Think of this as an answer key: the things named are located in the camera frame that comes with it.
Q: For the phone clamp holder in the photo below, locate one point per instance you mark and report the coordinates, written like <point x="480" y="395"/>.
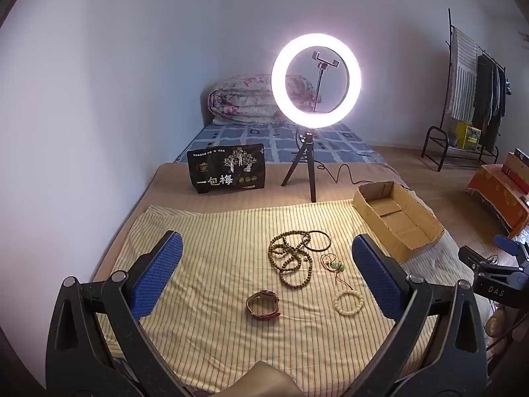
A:
<point x="322" y="64"/>

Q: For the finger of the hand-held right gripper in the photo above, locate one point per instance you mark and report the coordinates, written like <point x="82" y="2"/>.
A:
<point x="510" y="245"/>
<point x="475" y="258"/>

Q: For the orange box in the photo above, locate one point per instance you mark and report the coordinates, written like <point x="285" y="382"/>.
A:
<point x="496" y="194"/>

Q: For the black bangle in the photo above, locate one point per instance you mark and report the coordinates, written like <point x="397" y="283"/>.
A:
<point x="331" y="240"/>

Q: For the red box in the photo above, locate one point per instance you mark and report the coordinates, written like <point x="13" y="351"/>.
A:
<point x="514" y="180"/>

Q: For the black snack bag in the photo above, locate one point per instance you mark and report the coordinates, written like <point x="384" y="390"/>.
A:
<point x="223" y="169"/>

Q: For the cardboard box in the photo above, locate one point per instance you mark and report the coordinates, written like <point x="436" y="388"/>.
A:
<point x="413" y="231"/>

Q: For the black clothes rack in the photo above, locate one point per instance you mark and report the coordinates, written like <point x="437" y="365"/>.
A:
<point x="449" y="18"/>

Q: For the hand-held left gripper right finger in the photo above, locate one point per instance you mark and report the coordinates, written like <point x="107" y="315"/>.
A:
<point x="378" y="273"/>

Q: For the beige rounded object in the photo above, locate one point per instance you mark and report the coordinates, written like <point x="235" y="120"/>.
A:
<point x="260" y="380"/>

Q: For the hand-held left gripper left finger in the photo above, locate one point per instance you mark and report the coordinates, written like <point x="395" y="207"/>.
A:
<point x="159" y="273"/>

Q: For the dark blue hanging garment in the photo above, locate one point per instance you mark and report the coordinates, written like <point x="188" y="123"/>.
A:
<point x="501" y="91"/>

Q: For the black tripod stand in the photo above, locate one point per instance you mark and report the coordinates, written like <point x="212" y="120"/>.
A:
<point x="313" y="173"/>

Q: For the yellow striped cloth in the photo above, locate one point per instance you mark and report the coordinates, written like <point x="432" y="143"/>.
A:
<point x="206" y="297"/>

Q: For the folded floral quilt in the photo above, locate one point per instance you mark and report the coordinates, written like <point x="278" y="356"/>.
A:
<point x="239" y="99"/>

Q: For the grey pot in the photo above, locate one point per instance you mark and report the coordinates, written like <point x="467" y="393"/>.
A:
<point x="453" y="138"/>

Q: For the striped hanging towel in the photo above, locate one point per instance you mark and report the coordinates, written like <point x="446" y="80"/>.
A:
<point x="461" y="74"/>

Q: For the dark hanging jacket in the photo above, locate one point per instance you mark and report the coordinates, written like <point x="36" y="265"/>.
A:
<point x="483" y="91"/>

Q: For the yellow crate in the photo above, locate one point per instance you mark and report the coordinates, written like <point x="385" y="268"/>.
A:
<point x="469" y="134"/>

